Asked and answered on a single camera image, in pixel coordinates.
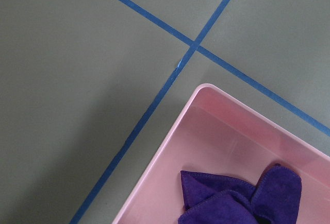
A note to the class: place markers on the pink plastic bin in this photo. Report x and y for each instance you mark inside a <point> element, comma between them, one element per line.
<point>217,134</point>

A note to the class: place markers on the purple microfiber cloth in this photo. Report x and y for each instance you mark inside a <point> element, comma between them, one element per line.
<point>212,198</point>

